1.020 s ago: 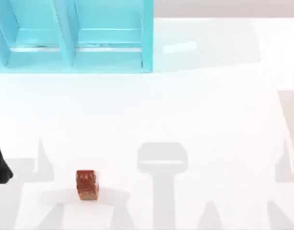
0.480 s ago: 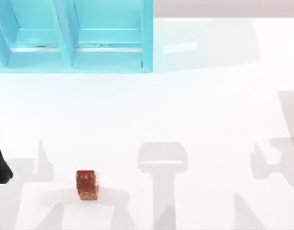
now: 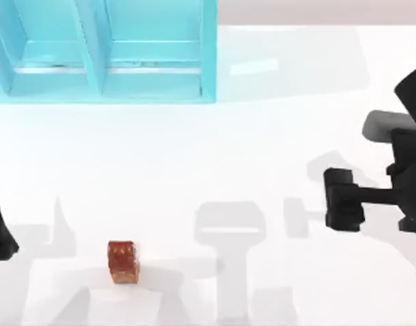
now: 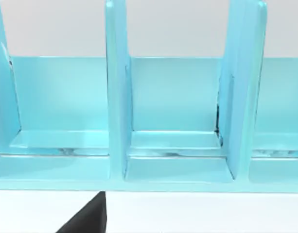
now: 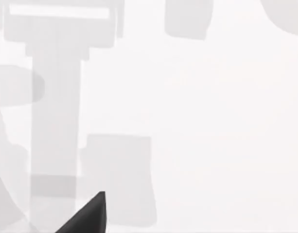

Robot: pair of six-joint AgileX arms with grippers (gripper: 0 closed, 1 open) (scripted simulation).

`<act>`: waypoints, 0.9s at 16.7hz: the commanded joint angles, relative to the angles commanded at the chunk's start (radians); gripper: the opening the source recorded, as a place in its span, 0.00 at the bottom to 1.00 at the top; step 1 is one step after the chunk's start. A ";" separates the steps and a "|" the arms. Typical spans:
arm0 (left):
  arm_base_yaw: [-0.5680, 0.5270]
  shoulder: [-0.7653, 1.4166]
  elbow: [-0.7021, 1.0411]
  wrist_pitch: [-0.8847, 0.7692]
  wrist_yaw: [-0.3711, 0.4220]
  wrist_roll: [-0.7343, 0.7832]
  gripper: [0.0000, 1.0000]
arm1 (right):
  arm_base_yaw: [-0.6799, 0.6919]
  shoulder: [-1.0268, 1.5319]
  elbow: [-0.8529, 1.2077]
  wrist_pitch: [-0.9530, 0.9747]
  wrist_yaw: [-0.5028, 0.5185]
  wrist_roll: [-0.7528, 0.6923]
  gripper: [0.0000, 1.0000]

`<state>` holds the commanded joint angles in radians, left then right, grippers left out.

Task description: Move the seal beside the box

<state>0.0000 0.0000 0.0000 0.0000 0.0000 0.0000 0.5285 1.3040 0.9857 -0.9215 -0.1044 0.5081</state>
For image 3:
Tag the brown bread loaf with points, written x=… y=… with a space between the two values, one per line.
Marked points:
x=123 y=262

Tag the light blue rack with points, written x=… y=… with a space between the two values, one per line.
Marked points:
x=92 y=51

